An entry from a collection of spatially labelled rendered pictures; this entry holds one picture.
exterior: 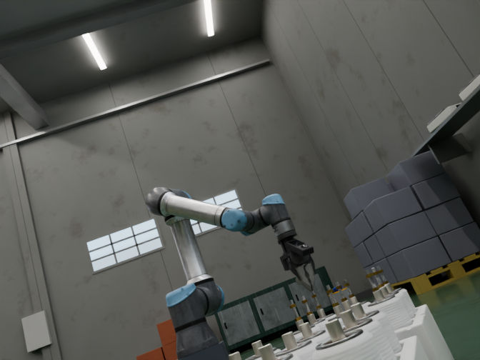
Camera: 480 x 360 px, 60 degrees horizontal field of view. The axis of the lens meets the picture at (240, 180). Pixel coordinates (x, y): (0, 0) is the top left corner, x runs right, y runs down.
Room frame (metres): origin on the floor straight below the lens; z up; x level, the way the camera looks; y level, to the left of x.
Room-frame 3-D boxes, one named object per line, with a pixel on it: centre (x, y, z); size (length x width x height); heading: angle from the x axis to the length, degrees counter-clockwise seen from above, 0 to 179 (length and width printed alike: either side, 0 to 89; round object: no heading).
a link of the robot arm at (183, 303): (1.54, 0.35, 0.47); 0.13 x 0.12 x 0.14; 157
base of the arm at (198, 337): (1.54, 0.36, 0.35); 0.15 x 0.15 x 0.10
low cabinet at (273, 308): (7.28, 0.28, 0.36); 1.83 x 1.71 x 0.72; 97
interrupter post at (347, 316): (0.79, -0.09, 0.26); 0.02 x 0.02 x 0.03
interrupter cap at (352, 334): (0.68, -0.05, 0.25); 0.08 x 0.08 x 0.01
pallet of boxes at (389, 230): (5.07, -1.59, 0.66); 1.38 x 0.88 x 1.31; 7
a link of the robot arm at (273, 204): (1.49, -0.08, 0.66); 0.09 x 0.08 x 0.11; 67
